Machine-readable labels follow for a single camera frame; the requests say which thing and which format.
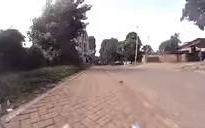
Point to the pale building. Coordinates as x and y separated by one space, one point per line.
84 46

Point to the reddish grey road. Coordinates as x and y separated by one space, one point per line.
176 93

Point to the large dark tree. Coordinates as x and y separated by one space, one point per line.
60 30

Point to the robot's own part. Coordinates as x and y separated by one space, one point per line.
135 125
66 126

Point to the dark hedge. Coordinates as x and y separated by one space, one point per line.
10 53

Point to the pale boundary wall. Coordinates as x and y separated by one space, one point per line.
166 58

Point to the overhanging tree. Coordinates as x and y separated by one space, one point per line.
200 13

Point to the pale kerb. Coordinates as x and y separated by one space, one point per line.
33 102

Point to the vehicle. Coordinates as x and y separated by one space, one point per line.
118 62

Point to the group of dark trees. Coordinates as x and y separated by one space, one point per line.
110 50

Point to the low green plant verge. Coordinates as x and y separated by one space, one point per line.
30 81

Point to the low house with roof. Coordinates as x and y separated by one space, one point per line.
198 45

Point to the tree behind house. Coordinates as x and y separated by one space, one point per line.
170 45

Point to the dirt and grass verge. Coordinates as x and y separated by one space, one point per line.
200 67

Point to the red brick path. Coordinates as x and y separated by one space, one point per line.
83 103

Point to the pale utility pole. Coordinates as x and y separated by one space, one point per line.
136 46

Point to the small tree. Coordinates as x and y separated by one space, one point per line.
147 50

